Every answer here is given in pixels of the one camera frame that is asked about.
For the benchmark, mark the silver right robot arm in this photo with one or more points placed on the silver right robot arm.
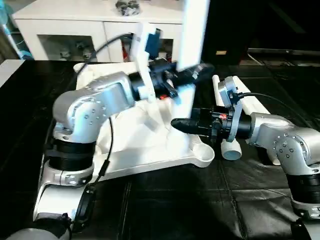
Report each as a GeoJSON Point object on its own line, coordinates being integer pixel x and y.
{"type": "Point", "coordinates": [280, 140]}

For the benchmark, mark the small yellow label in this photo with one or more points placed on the small yellow label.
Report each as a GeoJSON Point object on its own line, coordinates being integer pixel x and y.
{"type": "Point", "coordinates": [221, 52]}

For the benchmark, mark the dark bundle on cabinet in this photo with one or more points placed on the dark bundle on cabinet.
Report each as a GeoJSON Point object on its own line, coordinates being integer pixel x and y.
{"type": "Point", "coordinates": [127, 6]}

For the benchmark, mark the black work mat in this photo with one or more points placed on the black work mat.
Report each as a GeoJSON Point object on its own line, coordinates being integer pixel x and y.
{"type": "Point", "coordinates": [165, 210]}

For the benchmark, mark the white glass-door cabinet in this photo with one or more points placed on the white glass-door cabinet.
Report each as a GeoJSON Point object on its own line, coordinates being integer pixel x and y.
{"type": "Point", "coordinates": [75, 20]}

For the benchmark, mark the teal plastic object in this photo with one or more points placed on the teal plastic object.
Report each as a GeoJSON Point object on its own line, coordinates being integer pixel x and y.
{"type": "Point", "coordinates": [10, 30]}

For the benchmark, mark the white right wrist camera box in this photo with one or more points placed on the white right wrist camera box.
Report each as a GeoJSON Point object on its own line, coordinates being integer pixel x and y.
{"type": "Point", "coordinates": [230, 100]}

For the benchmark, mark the dark metal rail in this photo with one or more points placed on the dark metal rail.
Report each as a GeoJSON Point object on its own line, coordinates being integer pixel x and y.
{"type": "Point", "coordinates": [285, 51]}

